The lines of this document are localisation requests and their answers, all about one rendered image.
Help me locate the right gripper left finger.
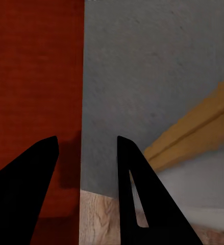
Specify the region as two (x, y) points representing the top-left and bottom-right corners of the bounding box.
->
(0, 136), (59, 245)

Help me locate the storage box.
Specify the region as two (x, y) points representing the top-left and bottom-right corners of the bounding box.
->
(0, 0), (85, 245)

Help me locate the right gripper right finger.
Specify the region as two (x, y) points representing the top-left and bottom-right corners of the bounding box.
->
(117, 136), (204, 245)

